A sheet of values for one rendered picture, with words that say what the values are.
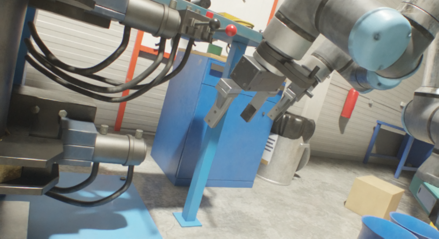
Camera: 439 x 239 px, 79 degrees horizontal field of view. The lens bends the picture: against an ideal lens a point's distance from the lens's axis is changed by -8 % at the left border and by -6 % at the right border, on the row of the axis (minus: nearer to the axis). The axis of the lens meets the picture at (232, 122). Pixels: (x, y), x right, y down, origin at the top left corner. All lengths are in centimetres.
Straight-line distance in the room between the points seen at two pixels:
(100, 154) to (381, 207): 234
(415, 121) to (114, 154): 103
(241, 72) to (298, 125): 208
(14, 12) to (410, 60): 84
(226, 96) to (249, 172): 189
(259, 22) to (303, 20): 303
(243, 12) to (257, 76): 290
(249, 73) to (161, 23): 52
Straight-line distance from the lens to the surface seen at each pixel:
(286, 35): 53
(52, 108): 108
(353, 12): 46
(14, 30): 85
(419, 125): 110
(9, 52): 85
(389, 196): 276
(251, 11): 347
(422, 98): 111
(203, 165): 154
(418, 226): 201
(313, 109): 438
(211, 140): 151
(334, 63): 95
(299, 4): 53
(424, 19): 59
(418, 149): 699
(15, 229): 122
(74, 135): 98
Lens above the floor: 84
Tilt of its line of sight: 9 degrees down
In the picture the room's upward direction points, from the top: 17 degrees clockwise
